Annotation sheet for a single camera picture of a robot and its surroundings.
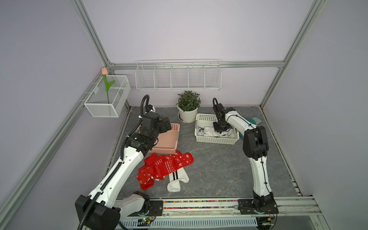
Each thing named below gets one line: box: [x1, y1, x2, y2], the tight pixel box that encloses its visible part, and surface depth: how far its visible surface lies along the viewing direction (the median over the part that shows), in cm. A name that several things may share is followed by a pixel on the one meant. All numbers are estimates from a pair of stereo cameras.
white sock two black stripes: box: [166, 167, 190, 193], surface depth 84 cm
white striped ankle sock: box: [196, 125, 235, 138], surface depth 101 cm
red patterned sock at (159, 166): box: [136, 150, 195, 185], surface depth 88 cm
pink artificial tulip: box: [101, 67, 116, 104], surface depth 86 cm
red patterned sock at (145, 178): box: [136, 165, 155, 191], surface depth 83 cm
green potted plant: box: [175, 90, 202, 112], surface depth 103 cm
